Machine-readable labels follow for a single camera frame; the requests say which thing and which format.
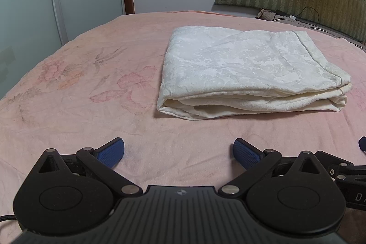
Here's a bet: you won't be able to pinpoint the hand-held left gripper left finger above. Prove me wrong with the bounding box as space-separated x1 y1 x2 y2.
27 138 143 199

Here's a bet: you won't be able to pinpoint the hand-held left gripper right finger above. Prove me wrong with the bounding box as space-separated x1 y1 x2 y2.
218 138 333 199

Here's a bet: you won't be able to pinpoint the white pants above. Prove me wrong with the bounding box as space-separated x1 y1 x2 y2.
157 26 352 121

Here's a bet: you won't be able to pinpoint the pink floral blanket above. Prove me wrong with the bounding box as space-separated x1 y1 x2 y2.
0 10 366 244

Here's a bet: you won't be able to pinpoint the beige crumpled cloth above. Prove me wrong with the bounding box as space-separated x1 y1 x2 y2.
257 8 275 21

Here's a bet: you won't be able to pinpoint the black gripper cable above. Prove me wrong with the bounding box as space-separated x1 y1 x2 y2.
0 213 18 223

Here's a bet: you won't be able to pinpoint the black charging cable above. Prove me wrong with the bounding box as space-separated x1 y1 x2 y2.
274 6 321 28

